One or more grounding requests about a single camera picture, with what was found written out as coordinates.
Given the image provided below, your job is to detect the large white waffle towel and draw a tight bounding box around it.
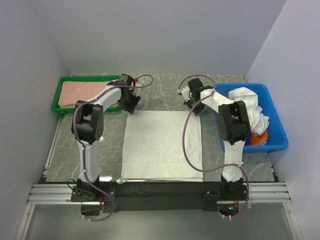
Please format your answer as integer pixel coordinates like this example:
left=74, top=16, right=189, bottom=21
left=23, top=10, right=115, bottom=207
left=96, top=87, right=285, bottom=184
left=121, top=110, right=204, bottom=182

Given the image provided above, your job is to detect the aluminium frame rail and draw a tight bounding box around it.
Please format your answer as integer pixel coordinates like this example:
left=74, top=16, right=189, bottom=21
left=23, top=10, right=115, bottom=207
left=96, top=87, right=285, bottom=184
left=15, top=180, right=302, bottom=240

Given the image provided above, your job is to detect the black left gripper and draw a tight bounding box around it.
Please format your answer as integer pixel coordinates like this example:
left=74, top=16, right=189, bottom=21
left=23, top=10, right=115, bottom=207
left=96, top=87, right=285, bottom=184
left=118, top=90, right=141, bottom=115

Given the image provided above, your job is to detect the green plastic tray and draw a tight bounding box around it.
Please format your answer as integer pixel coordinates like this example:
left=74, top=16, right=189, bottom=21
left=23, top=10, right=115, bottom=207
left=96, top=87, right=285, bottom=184
left=51, top=75, right=120, bottom=114

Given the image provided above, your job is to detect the blue plastic bin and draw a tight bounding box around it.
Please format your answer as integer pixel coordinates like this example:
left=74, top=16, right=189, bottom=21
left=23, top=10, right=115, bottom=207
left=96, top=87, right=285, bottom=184
left=216, top=83, right=289, bottom=153

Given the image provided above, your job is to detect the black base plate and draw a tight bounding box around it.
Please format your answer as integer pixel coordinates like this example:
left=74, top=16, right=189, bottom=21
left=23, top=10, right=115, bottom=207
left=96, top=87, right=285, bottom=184
left=70, top=181, right=248, bottom=215

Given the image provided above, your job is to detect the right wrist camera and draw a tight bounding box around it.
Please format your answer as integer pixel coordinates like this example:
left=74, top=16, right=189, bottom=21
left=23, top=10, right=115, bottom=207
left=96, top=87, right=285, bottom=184
left=177, top=87, right=191, bottom=102

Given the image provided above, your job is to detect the white crumpled towel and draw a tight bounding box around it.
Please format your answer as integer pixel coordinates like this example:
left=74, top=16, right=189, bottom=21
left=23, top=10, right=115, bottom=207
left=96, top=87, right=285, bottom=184
left=228, top=87, right=270, bottom=136

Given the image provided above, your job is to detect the orange towel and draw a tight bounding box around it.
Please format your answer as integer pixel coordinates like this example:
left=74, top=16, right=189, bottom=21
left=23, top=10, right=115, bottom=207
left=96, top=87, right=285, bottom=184
left=250, top=129, right=269, bottom=146

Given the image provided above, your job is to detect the pink towel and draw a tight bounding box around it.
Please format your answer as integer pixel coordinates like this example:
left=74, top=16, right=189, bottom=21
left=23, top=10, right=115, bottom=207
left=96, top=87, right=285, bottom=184
left=58, top=81, right=108, bottom=108

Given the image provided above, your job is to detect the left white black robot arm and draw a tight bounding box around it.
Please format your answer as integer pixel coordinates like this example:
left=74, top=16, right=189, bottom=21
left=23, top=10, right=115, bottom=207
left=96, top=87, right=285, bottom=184
left=71, top=74, right=143, bottom=201

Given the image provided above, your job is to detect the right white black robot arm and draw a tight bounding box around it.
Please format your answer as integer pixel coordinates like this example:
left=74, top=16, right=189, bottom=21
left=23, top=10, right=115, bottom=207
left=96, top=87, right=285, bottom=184
left=177, top=75, right=251, bottom=200

